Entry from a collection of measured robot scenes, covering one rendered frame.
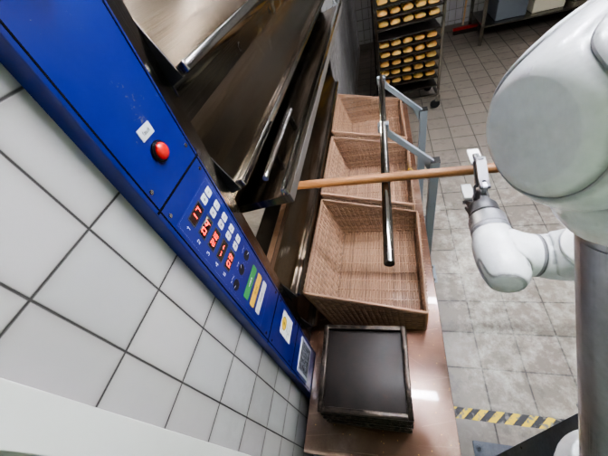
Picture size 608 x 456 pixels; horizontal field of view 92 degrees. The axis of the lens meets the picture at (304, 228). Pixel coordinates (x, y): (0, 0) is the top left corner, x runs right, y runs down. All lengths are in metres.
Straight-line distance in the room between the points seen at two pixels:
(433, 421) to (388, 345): 0.31
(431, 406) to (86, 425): 1.07
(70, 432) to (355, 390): 0.80
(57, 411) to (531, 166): 0.49
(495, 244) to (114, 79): 0.78
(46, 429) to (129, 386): 0.12
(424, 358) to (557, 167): 1.16
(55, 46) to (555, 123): 0.46
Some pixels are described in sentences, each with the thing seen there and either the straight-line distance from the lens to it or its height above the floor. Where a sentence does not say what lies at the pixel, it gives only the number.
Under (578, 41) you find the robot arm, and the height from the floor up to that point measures 1.76.
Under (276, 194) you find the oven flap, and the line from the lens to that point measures 0.73.
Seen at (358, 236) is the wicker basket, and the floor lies 0.59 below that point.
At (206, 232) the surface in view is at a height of 1.49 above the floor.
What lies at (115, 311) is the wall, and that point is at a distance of 0.49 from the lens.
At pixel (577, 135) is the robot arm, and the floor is 1.73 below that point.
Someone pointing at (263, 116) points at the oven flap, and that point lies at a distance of 0.95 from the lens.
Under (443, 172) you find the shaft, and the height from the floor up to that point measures 1.20.
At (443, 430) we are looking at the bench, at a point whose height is 0.58.
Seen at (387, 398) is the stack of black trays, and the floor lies 0.80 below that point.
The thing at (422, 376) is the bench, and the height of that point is 0.58.
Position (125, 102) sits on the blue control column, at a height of 1.74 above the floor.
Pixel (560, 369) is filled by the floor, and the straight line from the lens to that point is 2.11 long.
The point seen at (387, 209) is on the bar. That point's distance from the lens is 0.96.
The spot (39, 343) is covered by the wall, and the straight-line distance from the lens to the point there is 0.44.
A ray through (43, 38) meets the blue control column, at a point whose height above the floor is 1.83.
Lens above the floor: 1.85
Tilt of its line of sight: 45 degrees down
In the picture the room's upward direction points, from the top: 20 degrees counter-clockwise
